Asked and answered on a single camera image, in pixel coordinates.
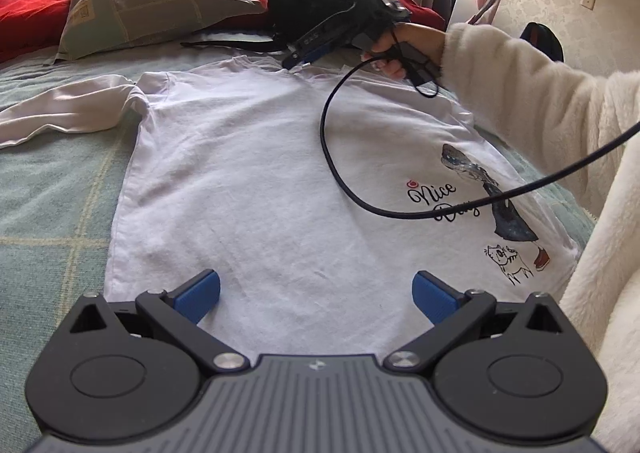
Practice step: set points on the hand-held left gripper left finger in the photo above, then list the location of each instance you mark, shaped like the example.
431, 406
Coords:
200, 295

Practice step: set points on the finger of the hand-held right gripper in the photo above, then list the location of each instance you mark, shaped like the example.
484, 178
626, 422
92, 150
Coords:
317, 55
310, 45

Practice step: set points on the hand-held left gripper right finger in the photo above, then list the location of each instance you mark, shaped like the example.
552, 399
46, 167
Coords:
432, 300

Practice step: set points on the white printed t-shirt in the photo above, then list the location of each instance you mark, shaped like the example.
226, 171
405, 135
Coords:
275, 173

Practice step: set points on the person's right forearm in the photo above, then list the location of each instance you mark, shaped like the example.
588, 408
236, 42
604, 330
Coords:
525, 93

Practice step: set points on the person's right hand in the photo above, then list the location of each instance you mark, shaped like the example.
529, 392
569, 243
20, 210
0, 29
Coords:
420, 35

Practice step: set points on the red pillow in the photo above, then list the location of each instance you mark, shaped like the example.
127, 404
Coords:
425, 15

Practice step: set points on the person's white fleece jacket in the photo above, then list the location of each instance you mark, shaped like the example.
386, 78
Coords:
610, 308

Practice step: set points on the dark blue garment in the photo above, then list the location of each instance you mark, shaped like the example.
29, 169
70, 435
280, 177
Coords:
552, 45

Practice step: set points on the red quilt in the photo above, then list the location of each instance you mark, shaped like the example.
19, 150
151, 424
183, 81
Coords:
30, 18

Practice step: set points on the wall switch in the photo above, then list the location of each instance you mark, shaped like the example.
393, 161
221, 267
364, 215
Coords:
589, 1

